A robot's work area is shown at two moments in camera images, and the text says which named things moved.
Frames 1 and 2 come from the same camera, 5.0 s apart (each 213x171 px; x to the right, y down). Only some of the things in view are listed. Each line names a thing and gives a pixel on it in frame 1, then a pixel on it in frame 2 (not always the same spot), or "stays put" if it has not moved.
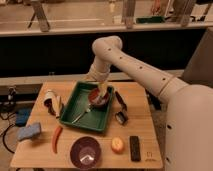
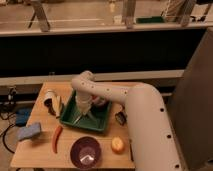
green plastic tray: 79,111 stays put
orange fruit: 117,145 stays put
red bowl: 96,100 stays put
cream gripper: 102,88 -> 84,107
